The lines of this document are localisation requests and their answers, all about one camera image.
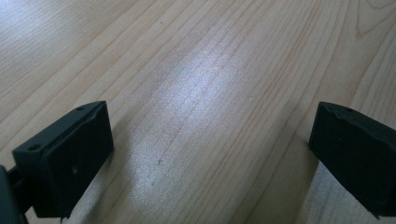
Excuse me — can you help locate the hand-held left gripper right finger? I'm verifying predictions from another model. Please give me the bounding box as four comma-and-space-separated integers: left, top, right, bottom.
308, 101, 396, 220

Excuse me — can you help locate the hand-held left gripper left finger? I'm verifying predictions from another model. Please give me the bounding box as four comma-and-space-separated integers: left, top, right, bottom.
11, 100, 115, 220

